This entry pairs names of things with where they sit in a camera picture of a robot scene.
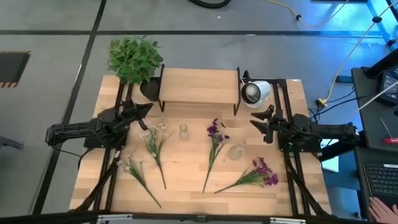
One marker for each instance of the black table edge rail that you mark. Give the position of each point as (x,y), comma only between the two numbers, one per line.
(62,217)

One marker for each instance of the silver rail bracket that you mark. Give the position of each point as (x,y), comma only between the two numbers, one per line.
(115,217)
(287,220)

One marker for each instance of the dark floor hatch hazard stripes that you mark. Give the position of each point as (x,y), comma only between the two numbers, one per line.
(12,68)

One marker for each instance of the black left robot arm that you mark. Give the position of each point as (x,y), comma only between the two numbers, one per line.
(77,127)

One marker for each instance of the person's hand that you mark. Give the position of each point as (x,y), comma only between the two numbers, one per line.
(384,213)

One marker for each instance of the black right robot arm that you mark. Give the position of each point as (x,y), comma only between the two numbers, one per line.
(329,130)

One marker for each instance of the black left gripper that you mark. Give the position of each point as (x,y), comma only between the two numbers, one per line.
(127,109)

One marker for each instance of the purple artificial flower bunch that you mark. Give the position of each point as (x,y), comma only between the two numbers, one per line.
(214,149)
(252,177)

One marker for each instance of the black tablet screen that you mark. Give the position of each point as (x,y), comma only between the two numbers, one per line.
(388,87)

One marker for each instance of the grey chair foot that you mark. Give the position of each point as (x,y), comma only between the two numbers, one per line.
(12,143)

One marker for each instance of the dark desk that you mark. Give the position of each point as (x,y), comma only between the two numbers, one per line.
(370,124)

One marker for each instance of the wooden shelf with black legs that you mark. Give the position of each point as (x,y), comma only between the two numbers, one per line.
(199,85)

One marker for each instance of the green leafy artificial plant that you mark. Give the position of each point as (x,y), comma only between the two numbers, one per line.
(133,59)

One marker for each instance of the black laptop keyboard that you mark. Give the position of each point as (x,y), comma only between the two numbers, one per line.
(382,180)

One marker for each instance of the black plant pot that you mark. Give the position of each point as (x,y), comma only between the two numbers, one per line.
(150,90)

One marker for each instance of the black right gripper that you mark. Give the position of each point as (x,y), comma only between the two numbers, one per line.
(279,123)

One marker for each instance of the white artificial flower bunch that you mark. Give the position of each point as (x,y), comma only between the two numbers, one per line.
(136,174)
(154,146)

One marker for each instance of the blue metal stand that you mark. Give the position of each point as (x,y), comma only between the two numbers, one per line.
(380,25)

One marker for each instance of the white cylindrical spotlight lamp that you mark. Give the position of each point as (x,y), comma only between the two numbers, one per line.
(259,90)

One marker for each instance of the clear glass vase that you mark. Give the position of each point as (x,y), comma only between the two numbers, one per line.
(184,133)
(234,153)

